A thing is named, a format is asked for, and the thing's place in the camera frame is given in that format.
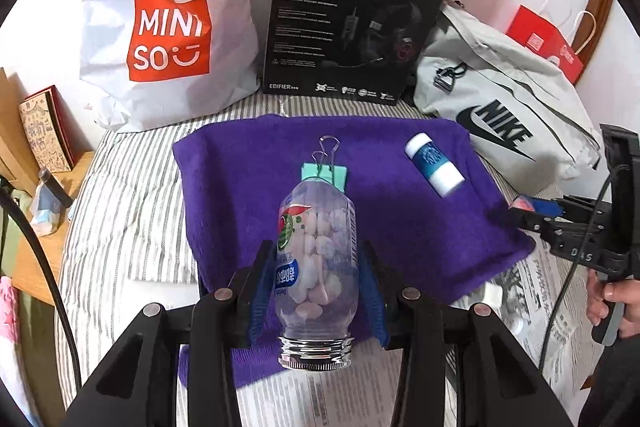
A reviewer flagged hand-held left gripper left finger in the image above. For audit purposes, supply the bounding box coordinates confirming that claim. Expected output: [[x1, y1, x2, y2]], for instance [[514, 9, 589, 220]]
[[62, 239, 281, 427]]

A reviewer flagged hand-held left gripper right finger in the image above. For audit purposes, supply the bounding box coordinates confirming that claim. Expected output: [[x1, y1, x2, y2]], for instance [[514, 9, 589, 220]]
[[361, 241, 576, 427]]

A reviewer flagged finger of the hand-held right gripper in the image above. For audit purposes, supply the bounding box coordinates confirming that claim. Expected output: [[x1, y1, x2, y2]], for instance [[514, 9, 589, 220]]
[[525, 194, 608, 220], [502, 207, 556, 240]]

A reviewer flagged clear plastic candy bottle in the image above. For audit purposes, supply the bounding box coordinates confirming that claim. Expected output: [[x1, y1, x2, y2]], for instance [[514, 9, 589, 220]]
[[270, 179, 360, 372]]

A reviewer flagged person's right hand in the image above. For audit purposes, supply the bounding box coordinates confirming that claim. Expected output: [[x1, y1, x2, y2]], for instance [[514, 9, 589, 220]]
[[585, 269, 640, 338]]

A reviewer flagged purple towel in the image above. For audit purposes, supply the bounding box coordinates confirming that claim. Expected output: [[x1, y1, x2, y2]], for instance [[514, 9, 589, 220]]
[[172, 113, 537, 390]]

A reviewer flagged newspaper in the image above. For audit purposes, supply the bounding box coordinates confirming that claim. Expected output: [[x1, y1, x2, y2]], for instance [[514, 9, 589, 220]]
[[235, 234, 601, 427]]

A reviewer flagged white blue cylindrical container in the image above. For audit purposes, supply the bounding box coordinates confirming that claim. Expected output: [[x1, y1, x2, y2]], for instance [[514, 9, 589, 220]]
[[404, 133, 466, 198]]

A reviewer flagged teal binder clip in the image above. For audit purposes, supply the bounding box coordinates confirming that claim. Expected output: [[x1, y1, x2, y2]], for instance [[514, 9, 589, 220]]
[[300, 135, 348, 192]]

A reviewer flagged grey sling bag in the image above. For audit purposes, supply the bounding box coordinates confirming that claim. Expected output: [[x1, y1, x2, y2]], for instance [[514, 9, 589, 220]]
[[412, 0, 603, 180]]

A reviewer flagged red paper bag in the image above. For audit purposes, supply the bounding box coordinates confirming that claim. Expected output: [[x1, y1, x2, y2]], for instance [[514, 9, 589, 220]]
[[505, 0, 598, 86]]

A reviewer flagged person's dark clothing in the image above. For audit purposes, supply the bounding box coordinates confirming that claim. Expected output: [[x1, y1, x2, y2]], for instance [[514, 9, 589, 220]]
[[577, 332, 640, 427]]

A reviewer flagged wooden nightstand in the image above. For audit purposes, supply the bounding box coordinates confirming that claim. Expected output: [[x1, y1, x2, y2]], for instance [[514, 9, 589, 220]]
[[0, 67, 96, 308]]

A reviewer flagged small dark stick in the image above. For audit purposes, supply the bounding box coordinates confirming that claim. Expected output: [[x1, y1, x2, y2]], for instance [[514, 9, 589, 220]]
[[39, 169, 75, 208]]

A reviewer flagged pale blue tissue pack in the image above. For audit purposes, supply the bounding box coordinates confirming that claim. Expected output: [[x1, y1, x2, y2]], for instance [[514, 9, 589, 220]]
[[30, 184, 73, 235]]

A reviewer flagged pink patterned cloth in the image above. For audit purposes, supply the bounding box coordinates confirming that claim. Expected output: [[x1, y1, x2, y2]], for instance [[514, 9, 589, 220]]
[[0, 277, 26, 368]]

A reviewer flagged black headset box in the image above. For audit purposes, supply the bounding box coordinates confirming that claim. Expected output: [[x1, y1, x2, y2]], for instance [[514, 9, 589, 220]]
[[261, 0, 453, 106]]

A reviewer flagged white plastic shopping bag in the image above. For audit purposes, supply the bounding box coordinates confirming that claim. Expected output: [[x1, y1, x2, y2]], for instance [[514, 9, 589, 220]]
[[80, 0, 263, 132]]

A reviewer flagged illustrated book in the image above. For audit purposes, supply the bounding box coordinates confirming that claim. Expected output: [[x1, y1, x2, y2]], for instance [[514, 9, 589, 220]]
[[19, 86, 78, 172]]

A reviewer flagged wooden headboard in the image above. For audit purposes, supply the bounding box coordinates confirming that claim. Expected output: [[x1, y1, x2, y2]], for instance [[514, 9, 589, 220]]
[[0, 67, 23, 180]]

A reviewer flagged wooden door frame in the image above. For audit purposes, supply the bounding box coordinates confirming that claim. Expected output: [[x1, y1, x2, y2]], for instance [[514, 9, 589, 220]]
[[570, 0, 616, 88]]

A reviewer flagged thick black cable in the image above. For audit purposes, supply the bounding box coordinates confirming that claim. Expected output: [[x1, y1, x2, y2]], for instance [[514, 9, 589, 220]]
[[0, 174, 83, 408]]

